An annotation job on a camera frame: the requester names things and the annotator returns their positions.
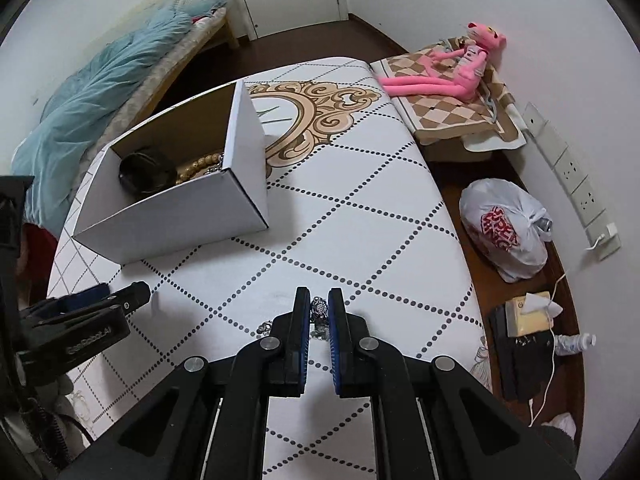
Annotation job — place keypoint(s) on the tissue box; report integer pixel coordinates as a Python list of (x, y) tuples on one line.
[(525, 320)]

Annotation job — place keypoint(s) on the white cardboard box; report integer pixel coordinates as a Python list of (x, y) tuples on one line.
[(175, 220)]

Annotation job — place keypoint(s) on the white charger plug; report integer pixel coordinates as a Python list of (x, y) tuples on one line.
[(610, 232)]

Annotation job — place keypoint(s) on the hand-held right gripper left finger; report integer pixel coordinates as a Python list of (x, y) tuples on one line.
[(300, 340)]

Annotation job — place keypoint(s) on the white diamond-pattern tablecloth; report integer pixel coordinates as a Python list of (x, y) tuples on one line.
[(350, 210)]

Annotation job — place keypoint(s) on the brown checkered folded blanket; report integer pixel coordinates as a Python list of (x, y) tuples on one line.
[(440, 110)]

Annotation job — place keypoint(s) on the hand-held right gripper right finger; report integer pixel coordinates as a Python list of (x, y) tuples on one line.
[(336, 345)]

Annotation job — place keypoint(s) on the crumpled white tissue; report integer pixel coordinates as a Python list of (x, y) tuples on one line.
[(560, 421)]

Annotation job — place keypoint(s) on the light blue duvet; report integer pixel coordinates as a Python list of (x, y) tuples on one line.
[(100, 95)]

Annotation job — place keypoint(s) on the white wall outlet strip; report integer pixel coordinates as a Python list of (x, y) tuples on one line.
[(570, 170)]

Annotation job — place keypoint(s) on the black box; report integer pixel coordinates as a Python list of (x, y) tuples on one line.
[(520, 365)]

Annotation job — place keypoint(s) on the pink plush toy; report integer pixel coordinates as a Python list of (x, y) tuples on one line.
[(425, 85)]

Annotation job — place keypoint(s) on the clear plastic bottle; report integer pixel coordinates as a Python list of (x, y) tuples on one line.
[(575, 344)]

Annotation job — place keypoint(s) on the white plastic bag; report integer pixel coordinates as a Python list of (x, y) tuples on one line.
[(500, 260)]

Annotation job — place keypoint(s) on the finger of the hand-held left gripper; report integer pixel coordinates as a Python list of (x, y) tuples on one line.
[(130, 297), (87, 292)]

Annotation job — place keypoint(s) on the wooden bed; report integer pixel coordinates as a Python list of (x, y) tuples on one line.
[(195, 45)]

